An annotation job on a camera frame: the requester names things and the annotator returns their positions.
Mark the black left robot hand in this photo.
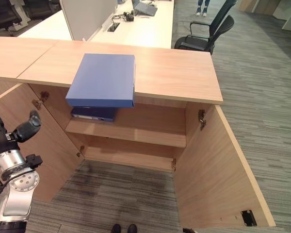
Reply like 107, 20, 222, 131
0, 77, 43, 156

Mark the wooden left cabinet door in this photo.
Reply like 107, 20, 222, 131
0, 82, 86, 203

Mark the wooden cabinet door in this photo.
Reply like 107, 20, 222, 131
0, 82, 86, 203
172, 101, 277, 229

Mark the neighbouring wooden cabinet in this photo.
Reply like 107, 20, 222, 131
0, 36, 60, 98

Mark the dark blue file folder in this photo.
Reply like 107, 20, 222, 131
70, 106, 119, 123

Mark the light blue file folder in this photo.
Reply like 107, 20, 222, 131
65, 53, 137, 109

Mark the wooden cabinet shelf board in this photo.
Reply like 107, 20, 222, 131
65, 118, 187, 149

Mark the long white office desk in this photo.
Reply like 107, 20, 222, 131
17, 0, 176, 50

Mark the wooden office cabinet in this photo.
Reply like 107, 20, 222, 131
16, 40, 225, 173

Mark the wooden right cabinet door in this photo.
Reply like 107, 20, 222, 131
172, 101, 277, 229

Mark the black mesh office chair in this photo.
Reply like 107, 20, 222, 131
174, 0, 239, 56

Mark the grey desk divider panel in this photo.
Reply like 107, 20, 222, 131
59, 0, 132, 42

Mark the grey open laptop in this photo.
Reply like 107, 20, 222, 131
131, 0, 159, 17

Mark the person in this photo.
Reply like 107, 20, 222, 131
195, 0, 211, 17

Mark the black door lock plate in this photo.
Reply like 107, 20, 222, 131
240, 209, 257, 227

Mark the wooden background furniture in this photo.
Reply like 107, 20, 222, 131
237, 0, 286, 18

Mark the desk cable outlet box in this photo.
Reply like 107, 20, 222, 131
106, 22, 121, 33

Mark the black cables and headset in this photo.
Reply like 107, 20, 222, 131
111, 10, 135, 22

